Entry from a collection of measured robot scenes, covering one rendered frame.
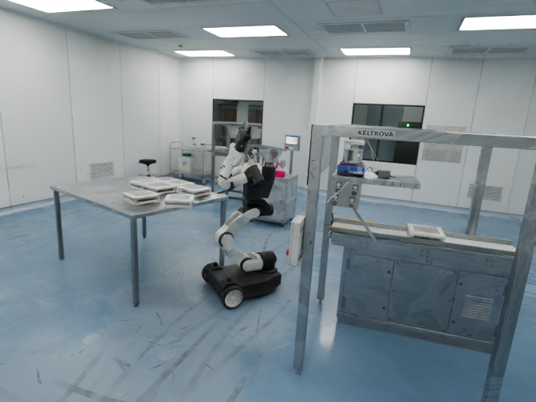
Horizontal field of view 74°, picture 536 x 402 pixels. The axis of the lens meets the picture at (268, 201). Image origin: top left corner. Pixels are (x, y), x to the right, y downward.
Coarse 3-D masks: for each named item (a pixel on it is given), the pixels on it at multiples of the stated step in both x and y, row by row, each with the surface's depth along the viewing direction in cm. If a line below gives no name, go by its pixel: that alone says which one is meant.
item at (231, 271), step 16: (272, 256) 342; (208, 272) 336; (224, 272) 333; (240, 272) 340; (256, 272) 342; (272, 272) 341; (224, 288) 305; (240, 288) 313; (256, 288) 321; (272, 288) 335
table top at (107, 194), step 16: (144, 176) 445; (64, 192) 348; (80, 192) 344; (96, 192) 348; (112, 192) 351; (176, 192) 367; (112, 208) 296; (128, 208) 298; (144, 208) 301; (160, 208) 304; (176, 208) 313
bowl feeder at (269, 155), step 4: (260, 148) 565; (264, 148) 573; (268, 148) 575; (272, 148) 575; (260, 152) 550; (264, 152) 544; (268, 152) 542; (272, 152) 542; (276, 152) 544; (264, 156) 549; (268, 156) 546; (272, 156) 546; (264, 160) 558; (268, 160) 552; (272, 160) 552; (280, 160) 548; (284, 160) 546; (276, 164) 547; (280, 164) 549; (284, 164) 547; (276, 168) 549; (284, 168) 545
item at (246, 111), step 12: (216, 108) 855; (228, 108) 843; (240, 108) 832; (252, 108) 821; (216, 120) 861; (228, 120) 849; (240, 120) 838; (252, 120) 827; (216, 132) 867; (216, 144) 873
